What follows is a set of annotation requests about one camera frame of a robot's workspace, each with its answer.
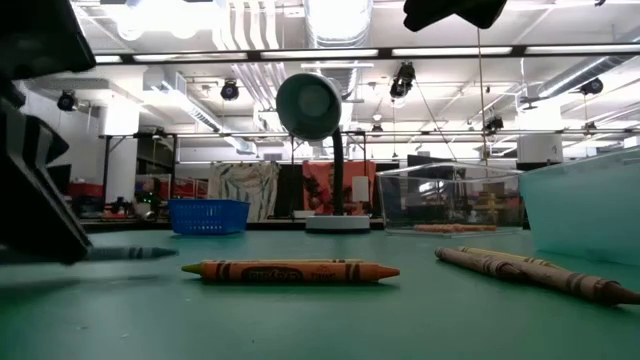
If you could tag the teal plastic bin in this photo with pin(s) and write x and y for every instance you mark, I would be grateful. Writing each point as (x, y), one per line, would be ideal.
(585, 210)

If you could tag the white paper sign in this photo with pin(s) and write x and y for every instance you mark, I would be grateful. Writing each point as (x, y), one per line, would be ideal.
(360, 189)

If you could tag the white cylinder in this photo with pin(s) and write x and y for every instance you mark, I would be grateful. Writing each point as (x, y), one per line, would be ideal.
(540, 148)

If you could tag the black overhead light bar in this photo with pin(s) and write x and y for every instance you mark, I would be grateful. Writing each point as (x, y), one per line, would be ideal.
(518, 50)

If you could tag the orange crayon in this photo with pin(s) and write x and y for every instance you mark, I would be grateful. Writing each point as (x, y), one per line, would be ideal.
(300, 272)
(450, 228)

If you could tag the green table mat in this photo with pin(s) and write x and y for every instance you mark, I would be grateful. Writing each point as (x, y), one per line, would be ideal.
(300, 320)

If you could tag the white desk lamp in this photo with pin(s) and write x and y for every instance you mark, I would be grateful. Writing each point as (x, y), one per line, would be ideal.
(307, 107)

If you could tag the red hanging cloth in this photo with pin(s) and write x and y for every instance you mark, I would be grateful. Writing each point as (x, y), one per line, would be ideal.
(317, 182)

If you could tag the blue crayon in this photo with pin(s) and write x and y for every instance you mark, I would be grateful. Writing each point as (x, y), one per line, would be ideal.
(130, 253)

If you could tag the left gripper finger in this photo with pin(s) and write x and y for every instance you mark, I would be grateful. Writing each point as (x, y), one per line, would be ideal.
(40, 215)

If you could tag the clear plastic container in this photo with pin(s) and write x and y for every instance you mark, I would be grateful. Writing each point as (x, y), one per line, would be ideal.
(400, 200)

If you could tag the red-brown crayon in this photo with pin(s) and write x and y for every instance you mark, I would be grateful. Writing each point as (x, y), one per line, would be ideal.
(590, 287)
(480, 262)

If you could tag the blue plastic basket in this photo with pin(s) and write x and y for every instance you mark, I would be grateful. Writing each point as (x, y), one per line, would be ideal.
(207, 217)

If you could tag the black ceiling spotlight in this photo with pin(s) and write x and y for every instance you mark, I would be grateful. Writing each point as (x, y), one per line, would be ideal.
(66, 101)
(493, 124)
(230, 91)
(591, 86)
(402, 82)

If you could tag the patterned hanging cloth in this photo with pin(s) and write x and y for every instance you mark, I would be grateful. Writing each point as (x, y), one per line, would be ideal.
(245, 185)

